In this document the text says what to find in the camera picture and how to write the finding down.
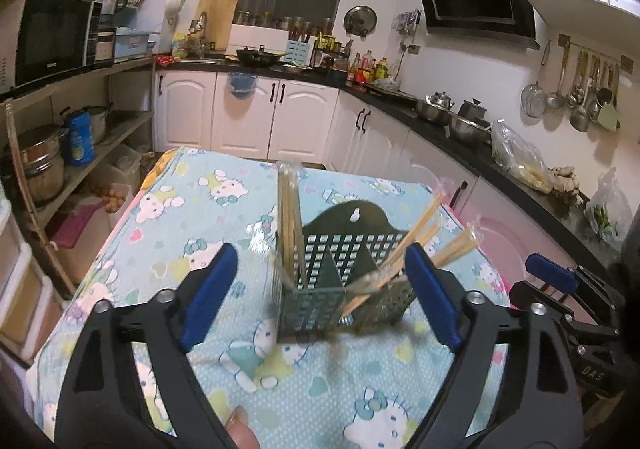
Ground white hanging plastic scoop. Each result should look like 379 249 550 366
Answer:
165 0 187 30

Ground light blue storage box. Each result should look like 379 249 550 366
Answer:
114 28 156 62

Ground hanging steel pot lid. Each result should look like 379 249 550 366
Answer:
343 5 378 37

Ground row of glass jars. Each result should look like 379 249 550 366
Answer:
232 9 333 37

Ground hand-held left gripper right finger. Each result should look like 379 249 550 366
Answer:
400 243 586 449

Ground wooden carrying pole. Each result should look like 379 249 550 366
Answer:
5 99 76 300

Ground steel pot with lid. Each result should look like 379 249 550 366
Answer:
457 99 491 127

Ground cardboard box with pink bag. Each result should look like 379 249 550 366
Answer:
50 201 108 270

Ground white lower kitchen cabinets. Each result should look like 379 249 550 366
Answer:
152 69 576 290

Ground light blue cartoon printed cloth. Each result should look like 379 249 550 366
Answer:
30 146 511 449

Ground pile of ginger roots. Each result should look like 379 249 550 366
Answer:
547 165 583 206

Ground white plastic container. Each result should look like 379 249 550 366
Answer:
107 144 141 190

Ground small silver appliance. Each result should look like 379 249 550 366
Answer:
92 29 117 67

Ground blue plastic bottle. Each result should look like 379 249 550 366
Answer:
65 110 96 167

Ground clear box of brown eggs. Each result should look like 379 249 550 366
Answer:
90 181 132 214

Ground row of hanging kitchen utensils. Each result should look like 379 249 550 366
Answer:
520 34 635 134

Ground stainless steel mixing bowl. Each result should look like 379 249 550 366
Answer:
447 113 493 144

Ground pile of wooden chopsticks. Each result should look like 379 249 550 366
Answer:
270 161 483 325

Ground black kitchen countertop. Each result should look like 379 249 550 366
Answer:
155 54 626 275

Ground black microwave oven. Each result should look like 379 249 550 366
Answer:
12 0 103 90

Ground black wok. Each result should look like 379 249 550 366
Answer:
236 45 291 67

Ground olive green chopstick holder basket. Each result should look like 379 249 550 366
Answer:
272 201 418 345

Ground blue hanging plastic bag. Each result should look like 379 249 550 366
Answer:
227 71 256 100

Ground group of condiment bottles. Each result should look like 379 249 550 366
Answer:
312 34 391 84

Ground wooden storage shelf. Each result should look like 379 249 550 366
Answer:
0 56 158 250

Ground metal kitchen faucet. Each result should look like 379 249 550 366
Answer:
189 11 208 58

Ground wooden cutting board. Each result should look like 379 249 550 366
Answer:
192 0 238 52

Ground light blue knife block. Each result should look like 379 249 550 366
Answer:
287 40 316 70

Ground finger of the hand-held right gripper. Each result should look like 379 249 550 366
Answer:
525 253 583 297
507 280 576 330

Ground person's left hand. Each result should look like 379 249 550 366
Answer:
224 404 261 449

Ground large stainless steel stockpot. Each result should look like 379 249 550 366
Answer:
15 125 68 204

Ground plastic bag with greens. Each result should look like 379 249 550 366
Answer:
584 168 633 245

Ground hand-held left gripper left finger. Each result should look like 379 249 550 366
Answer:
54 243 240 449

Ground small hanging utensils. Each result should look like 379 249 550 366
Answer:
395 10 422 37

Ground small stainless steel pot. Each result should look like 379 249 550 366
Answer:
82 105 112 142

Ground clear plastic food bag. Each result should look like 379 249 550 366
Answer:
491 120 556 194

